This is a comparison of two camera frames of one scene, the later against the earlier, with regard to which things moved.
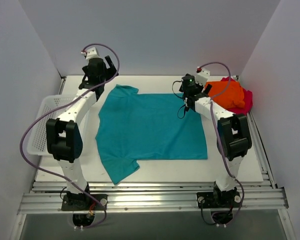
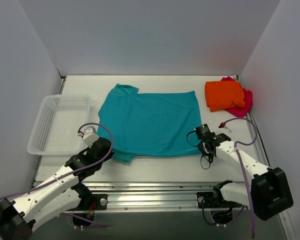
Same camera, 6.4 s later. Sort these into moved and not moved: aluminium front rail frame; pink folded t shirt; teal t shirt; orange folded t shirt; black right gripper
Moved: black right gripper; teal t shirt
Not moved: pink folded t shirt; aluminium front rail frame; orange folded t shirt
